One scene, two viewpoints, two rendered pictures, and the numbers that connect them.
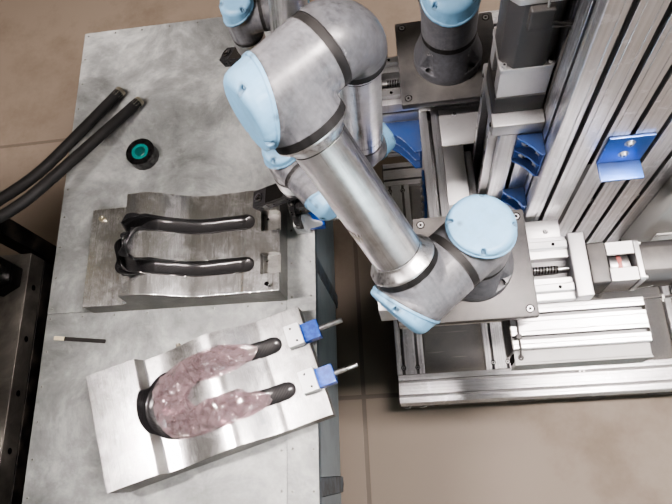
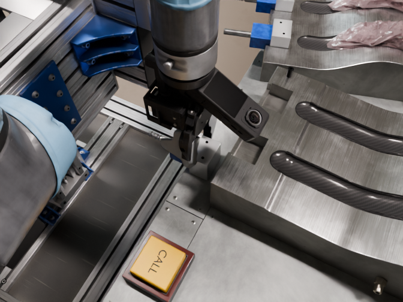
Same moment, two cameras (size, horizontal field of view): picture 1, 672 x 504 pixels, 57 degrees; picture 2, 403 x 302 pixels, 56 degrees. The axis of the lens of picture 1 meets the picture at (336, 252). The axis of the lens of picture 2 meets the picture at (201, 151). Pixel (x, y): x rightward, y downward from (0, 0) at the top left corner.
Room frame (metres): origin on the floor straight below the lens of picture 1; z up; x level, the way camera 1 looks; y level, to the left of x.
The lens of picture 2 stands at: (0.97, 0.09, 1.39)
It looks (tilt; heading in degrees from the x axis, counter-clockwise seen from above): 59 degrees down; 188
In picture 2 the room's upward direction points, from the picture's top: straight up
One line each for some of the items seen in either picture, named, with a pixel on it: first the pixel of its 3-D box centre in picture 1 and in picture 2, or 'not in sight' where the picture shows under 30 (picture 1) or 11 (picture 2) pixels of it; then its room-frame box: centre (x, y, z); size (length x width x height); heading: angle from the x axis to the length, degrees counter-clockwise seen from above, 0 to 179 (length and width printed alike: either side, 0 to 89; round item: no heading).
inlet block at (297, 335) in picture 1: (315, 329); (256, 35); (0.37, 0.11, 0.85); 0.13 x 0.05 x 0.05; 87
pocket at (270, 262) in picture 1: (271, 265); (273, 104); (0.56, 0.15, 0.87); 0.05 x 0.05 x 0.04; 70
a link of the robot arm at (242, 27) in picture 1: (242, 17); not in sight; (1.02, -0.01, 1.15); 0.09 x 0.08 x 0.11; 76
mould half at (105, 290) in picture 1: (181, 248); (397, 190); (0.69, 0.34, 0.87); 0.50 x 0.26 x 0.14; 70
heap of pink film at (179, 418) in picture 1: (205, 390); (401, 17); (0.33, 0.38, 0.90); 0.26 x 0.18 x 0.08; 87
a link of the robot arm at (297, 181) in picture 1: (324, 185); not in sight; (0.55, -0.03, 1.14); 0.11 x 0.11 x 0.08; 20
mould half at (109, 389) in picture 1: (210, 396); (393, 32); (0.32, 0.39, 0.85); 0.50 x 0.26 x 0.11; 87
